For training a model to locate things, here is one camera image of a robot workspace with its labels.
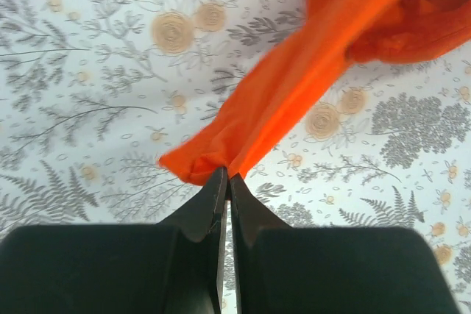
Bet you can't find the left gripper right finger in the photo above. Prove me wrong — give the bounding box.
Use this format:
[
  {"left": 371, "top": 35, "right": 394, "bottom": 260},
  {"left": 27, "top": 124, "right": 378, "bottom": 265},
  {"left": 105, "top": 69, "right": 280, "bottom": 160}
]
[{"left": 230, "top": 175, "right": 458, "bottom": 314}]

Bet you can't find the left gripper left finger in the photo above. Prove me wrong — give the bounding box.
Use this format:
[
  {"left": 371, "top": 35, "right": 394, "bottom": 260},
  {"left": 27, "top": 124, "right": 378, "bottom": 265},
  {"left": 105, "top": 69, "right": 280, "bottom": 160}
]
[{"left": 1, "top": 168, "right": 227, "bottom": 313}]

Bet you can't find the orange t shirt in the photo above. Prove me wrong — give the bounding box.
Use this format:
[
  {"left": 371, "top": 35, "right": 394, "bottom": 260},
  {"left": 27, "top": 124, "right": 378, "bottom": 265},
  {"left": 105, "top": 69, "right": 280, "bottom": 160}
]
[{"left": 159, "top": 0, "right": 470, "bottom": 185}]

